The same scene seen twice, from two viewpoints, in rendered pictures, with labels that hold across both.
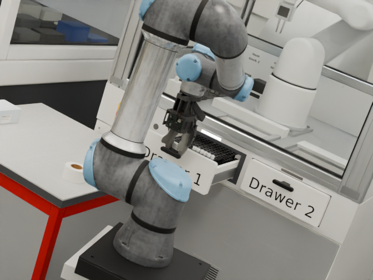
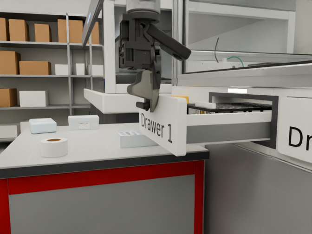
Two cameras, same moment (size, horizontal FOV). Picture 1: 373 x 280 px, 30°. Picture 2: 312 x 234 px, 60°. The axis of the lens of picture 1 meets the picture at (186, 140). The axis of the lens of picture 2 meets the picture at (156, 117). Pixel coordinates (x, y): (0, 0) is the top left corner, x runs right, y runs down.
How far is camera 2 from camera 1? 183 cm
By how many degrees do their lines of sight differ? 47
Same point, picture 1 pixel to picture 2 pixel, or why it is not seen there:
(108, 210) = (107, 193)
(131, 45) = not seen: hidden behind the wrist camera
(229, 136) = (253, 80)
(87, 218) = (65, 199)
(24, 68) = (136, 99)
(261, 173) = (301, 113)
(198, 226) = (249, 223)
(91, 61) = not seen: hidden behind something
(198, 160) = (167, 104)
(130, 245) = not seen: outside the picture
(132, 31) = (176, 31)
